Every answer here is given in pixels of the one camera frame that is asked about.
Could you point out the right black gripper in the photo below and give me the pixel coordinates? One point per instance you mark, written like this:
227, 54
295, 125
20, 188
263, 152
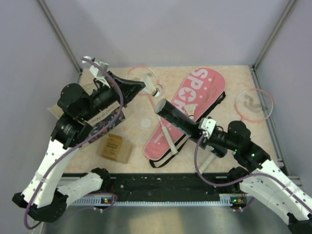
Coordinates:
205, 140

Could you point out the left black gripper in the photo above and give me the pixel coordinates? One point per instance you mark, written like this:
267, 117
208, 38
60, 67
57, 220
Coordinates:
128, 88

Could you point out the white feather shuttlecock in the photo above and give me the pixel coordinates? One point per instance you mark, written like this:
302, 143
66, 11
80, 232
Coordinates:
190, 110
149, 89

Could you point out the black shuttlecock tube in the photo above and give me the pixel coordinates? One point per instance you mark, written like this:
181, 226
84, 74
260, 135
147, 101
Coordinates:
178, 119

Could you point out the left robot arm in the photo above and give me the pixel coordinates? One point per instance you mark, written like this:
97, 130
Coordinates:
43, 199

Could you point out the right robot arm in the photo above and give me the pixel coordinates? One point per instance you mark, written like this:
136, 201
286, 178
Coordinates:
262, 179

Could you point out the left pink badminton racket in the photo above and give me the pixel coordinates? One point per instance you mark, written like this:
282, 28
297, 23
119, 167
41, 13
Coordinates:
159, 87

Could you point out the pink badminton racket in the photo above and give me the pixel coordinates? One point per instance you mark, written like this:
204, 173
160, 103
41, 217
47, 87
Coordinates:
254, 105
159, 87

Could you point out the right pink badminton racket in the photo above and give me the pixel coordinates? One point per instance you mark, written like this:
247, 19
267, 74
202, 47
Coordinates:
254, 105

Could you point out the beige floral tote bag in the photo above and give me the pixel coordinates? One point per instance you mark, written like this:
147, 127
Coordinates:
80, 111

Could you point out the white tube lid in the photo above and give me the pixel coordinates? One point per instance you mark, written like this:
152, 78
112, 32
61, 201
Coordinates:
146, 123

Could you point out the pink racket cover bag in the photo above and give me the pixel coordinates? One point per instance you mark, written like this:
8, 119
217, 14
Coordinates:
204, 87

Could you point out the brown cardboard box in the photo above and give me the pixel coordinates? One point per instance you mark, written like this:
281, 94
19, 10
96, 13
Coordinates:
115, 148

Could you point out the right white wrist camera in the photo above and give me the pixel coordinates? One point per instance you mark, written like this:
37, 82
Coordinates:
207, 125

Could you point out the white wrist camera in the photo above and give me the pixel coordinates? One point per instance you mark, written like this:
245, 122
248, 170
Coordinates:
94, 70
207, 125

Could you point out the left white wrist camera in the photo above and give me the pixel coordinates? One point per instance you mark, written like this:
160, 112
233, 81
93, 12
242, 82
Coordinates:
94, 70

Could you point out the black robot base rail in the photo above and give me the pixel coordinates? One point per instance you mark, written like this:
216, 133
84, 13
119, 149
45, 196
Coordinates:
165, 187

